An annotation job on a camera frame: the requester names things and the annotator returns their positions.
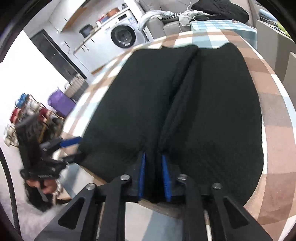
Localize metal shelf rack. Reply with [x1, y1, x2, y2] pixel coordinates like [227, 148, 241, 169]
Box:
[5, 93, 64, 149]

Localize white ribbed basket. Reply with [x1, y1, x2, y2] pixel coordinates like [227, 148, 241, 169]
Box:
[65, 74, 89, 100]

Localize person's left hand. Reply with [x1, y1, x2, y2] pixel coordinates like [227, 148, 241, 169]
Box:
[32, 177, 64, 197]

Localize black door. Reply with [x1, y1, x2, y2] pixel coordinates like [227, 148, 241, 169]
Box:
[30, 29, 87, 80]

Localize black pot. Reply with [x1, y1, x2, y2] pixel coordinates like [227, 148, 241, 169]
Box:
[79, 23, 94, 37]

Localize power strip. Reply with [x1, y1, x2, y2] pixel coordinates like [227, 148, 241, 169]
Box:
[162, 13, 183, 22]

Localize white washing machine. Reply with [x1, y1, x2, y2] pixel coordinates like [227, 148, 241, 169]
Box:
[102, 9, 151, 50]

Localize purple bin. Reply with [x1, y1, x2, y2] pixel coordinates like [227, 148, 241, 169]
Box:
[47, 89, 77, 117]

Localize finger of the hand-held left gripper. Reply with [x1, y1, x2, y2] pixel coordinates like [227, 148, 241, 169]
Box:
[55, 151, 85, 165]
[40, 136, 82, 152]

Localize small grey cabinet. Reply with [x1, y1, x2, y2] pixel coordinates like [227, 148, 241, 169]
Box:
[255, 20, 289, 79]

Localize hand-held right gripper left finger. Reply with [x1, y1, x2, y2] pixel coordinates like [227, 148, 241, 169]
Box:
[34, 152, 148, 241]

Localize brown blue checkered blanket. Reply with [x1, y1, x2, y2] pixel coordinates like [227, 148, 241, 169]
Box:
[62, 29, 296, 241]

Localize folded blue towel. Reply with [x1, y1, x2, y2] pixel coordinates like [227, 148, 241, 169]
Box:
[259, 9, 277, 21]

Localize white base cabinets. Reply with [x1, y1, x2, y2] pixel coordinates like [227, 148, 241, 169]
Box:
[72, 25, 116, 73]

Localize black knit garment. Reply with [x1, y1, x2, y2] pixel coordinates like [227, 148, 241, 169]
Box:
[80, 43, 264, 205]

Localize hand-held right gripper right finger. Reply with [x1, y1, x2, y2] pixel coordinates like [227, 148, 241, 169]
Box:
[161, 154, 274, 241]

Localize white upper cabinets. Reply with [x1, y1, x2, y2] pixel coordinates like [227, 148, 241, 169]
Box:
[47, 0, 88, 32]

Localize large grey cabinet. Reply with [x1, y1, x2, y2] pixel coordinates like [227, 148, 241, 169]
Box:
[283, 51, 296, 88]

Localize teal checkered cloth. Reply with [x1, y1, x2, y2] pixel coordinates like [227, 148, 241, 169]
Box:
[190, 19, 258, 35]

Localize grey sofa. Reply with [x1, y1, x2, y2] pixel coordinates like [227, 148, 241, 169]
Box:
[139, 10, 192, 42]

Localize white cloth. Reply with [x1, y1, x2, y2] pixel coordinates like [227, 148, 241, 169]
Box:
[137, 10, 167, 29]

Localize black cable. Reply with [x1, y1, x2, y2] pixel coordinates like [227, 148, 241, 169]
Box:
[0, 148, 22, 240]

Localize beige upholstered headboard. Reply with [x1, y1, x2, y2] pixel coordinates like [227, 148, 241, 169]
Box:
[246, 0, 263, 25]

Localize black clothing pile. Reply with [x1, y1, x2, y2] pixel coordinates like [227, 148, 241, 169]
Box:
[191, 0, 249, 22]

